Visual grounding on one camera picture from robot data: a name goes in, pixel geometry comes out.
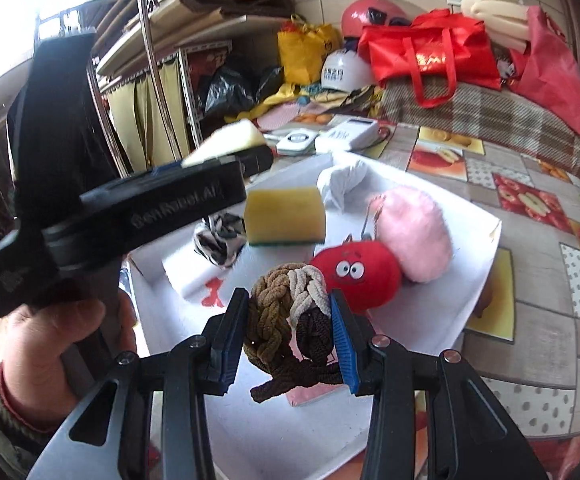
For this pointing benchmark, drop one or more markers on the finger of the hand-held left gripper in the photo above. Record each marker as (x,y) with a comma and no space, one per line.
(170,210)
(257,160)

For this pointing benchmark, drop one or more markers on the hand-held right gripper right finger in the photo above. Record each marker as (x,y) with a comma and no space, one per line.
(345,345)

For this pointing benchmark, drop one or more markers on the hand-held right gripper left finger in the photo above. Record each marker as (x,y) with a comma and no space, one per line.
(227,350)

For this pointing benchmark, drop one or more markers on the cream sponge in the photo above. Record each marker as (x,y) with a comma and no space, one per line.
(230,140)

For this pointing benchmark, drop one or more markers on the zebra print scrunchie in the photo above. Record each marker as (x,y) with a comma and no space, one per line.
(217,245)

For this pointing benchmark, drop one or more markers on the yellow sponge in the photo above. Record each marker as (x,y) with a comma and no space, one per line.
(285,212)

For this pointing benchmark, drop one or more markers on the red plush apple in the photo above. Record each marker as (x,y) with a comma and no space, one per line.
(369,287)

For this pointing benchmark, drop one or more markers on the white tray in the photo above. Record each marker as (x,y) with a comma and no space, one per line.
(419,310)

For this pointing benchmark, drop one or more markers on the person's left hand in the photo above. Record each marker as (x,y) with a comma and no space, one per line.
(45,330)

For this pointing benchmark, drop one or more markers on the round white device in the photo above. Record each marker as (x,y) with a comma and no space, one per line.
(297,140)

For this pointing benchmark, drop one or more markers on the yellow crumpled plastic bag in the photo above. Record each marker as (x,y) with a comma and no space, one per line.
(280,97)

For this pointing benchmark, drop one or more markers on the white foam with red mark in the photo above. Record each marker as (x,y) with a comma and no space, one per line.
(190,275)

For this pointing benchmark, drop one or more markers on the black plastic bag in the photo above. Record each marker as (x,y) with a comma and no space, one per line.
(230,92)

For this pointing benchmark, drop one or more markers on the white crumpled cloth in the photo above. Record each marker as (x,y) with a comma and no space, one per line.
(342,185)

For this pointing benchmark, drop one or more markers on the white power bank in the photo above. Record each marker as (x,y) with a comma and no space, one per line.
(349,135)

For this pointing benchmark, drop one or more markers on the olive hanging cloth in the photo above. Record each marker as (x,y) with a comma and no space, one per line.
(170,105)

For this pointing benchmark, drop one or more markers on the chrome metal rack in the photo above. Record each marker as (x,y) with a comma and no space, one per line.
(162,95)

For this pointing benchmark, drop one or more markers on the white helmet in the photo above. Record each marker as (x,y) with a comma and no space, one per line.
(345,72)

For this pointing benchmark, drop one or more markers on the pink fluffy plush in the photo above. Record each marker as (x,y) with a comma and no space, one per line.
(414,235)

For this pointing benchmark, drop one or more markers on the wooden shelf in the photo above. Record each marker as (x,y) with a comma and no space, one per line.
(195,35)

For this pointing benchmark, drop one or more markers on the red helmet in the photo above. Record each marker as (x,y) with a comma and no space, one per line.
(364,12)

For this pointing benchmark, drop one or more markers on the red tote bag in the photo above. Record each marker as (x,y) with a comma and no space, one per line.
(419,45)

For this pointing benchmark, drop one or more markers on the fruit print tablecloth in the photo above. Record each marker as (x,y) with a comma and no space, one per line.
(529,270)

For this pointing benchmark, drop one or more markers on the plaid covered bench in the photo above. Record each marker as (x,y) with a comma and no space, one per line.
(494,115)

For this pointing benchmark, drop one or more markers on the white foam rolls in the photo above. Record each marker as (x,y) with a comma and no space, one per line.
(489,5)

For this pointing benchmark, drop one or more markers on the red plastic bag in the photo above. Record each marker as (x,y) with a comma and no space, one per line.
(554,75)

